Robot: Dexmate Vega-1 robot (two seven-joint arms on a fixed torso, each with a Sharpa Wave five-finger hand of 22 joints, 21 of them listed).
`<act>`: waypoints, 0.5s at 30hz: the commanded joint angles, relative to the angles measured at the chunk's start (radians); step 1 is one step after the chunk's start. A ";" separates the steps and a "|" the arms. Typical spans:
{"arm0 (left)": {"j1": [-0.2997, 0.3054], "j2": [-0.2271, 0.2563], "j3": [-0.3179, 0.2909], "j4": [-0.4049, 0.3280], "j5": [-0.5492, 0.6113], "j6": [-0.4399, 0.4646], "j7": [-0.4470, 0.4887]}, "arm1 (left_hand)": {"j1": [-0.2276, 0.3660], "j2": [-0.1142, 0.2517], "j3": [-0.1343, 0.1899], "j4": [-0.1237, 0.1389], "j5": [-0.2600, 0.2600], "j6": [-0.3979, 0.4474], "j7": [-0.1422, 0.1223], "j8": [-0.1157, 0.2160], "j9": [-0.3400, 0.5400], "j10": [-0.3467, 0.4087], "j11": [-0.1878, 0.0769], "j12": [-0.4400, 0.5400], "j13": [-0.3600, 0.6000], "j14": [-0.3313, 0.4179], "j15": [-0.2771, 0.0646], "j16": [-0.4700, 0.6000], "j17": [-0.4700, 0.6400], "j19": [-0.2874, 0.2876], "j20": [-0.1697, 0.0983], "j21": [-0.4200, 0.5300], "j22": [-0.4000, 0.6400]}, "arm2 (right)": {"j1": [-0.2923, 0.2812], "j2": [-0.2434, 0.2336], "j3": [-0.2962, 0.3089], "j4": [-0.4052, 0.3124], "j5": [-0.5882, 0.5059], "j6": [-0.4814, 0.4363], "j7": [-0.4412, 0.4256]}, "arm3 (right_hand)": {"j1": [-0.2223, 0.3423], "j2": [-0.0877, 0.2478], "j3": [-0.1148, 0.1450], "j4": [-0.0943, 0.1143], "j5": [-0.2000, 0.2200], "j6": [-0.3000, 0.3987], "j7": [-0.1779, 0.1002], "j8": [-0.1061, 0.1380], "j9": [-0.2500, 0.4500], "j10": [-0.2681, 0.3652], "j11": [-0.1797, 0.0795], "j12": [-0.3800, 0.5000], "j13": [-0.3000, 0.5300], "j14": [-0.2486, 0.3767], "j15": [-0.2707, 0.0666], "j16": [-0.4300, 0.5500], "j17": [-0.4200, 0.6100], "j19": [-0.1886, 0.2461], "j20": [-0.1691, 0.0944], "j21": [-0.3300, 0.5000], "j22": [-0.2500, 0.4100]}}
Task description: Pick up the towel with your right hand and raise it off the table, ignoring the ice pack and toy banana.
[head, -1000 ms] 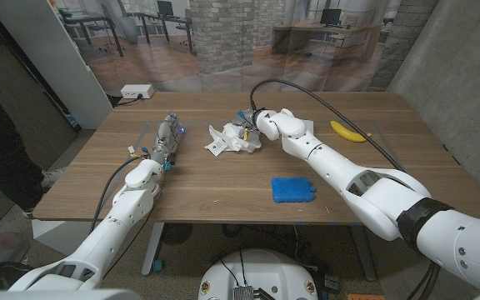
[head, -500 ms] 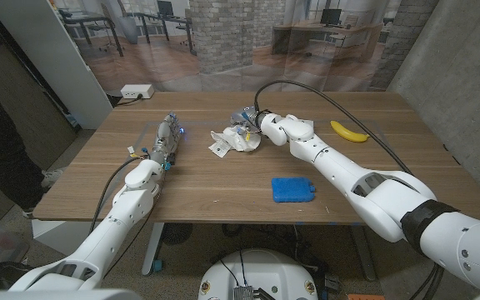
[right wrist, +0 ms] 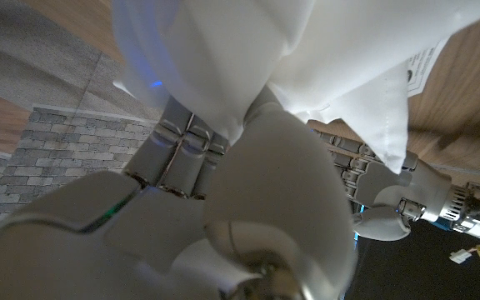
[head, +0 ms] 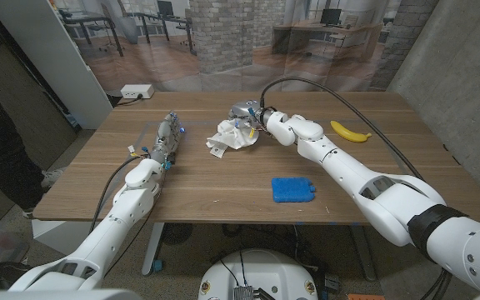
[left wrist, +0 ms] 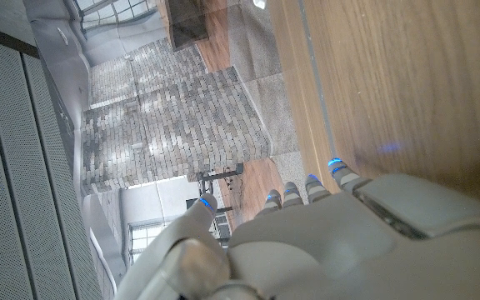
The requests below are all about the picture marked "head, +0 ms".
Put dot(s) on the white robot torso edge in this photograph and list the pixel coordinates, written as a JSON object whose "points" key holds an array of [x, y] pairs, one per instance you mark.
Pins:
{"points": [[56, 295]]}

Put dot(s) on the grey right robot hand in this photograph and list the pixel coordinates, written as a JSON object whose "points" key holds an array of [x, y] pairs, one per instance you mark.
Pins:
{"points": [[246, 110]]}

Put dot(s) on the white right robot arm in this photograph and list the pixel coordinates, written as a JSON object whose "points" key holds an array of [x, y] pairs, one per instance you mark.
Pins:
{"points": [[369, 187]]}

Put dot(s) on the printed office backdrop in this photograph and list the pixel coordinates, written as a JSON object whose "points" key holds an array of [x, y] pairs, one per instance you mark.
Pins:
{"points": [[223, 41]]}

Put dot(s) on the orange flat object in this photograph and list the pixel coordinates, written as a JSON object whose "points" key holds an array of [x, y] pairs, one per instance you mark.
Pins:
{"points": [[365, 297]]}

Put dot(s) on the blue ice pack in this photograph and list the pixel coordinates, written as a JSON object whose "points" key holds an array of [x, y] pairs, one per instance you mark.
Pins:
{"points": [[292, 189]]}

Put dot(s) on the grey table leg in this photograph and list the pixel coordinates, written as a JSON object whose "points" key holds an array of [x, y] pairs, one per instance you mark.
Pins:
{"points": [[365, 254], [151, 248]]}

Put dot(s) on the white towel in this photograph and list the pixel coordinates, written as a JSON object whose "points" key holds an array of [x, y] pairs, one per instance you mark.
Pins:
{"points": [[233, 135]]}

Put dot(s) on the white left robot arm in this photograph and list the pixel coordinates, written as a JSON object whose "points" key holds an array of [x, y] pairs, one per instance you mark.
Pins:
{"points": [[119, 218]]}

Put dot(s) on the yellow toy banana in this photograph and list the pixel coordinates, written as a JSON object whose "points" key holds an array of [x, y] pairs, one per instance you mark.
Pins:
{"points": [[348, 133]]}

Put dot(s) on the black round floor object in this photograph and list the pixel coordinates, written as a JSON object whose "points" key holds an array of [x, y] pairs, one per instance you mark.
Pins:
{"points": [[176, 233]]}

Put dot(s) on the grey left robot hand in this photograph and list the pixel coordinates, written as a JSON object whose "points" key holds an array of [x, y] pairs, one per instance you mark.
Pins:
{"points": [[166, 135]]}

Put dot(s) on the white upright panel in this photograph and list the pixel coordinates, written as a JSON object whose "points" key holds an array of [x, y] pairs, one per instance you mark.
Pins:
{"points": [[52, 54]]}

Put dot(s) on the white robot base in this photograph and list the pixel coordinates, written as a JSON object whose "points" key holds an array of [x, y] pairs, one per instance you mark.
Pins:
{"points": [[258, 271]]}

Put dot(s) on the white power strip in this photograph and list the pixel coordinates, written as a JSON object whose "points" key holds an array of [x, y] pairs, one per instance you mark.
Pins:
{"points": [[136, 91]]}

